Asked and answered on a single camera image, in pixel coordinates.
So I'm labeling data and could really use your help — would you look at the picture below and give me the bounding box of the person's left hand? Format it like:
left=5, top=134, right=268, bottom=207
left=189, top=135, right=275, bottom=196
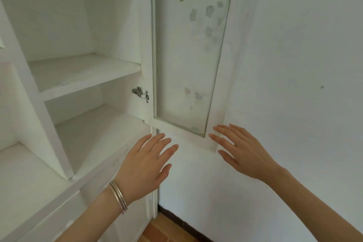
left=113, top=133, right=179, bottom=203

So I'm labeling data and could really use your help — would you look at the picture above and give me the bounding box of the person's right hand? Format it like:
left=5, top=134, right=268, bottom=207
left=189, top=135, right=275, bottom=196
left=209, top=123, right=285, bottom=185

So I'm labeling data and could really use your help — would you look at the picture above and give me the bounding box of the person's right forearm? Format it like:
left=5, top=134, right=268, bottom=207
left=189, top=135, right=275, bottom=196
left=267, top=167, right=363, bottom=242

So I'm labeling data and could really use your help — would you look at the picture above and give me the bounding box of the person's left forearm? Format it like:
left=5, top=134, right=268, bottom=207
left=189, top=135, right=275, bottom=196
left=54, top=185, right=131, bottom=242

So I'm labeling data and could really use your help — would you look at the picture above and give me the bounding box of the metal cabinet hinge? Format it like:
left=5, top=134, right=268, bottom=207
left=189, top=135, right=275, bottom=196
left=132, top=86, right=150, bottom=103

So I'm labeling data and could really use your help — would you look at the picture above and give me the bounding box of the white glass cabinet door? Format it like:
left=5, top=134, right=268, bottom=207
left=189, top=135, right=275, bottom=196
left=134, top=0, right=266, bottom=153

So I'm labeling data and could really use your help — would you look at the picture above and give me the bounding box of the dark baseboard strip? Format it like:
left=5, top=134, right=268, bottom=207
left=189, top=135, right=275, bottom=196
left=157, top=204, right=214, bottom=242

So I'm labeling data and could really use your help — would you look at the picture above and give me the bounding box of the glass door pane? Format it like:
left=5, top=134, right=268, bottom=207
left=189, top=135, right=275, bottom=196
left=150, top=0, right=237, bottom=138

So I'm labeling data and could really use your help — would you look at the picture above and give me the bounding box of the white shelf cabinet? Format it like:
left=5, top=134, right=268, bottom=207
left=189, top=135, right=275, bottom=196
left=0, top=0, right=160, bottom=242

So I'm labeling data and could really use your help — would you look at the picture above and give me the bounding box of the silver bangle bracelet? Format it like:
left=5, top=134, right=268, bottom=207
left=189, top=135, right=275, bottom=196
left=108, top=180, right=128, bottom=214

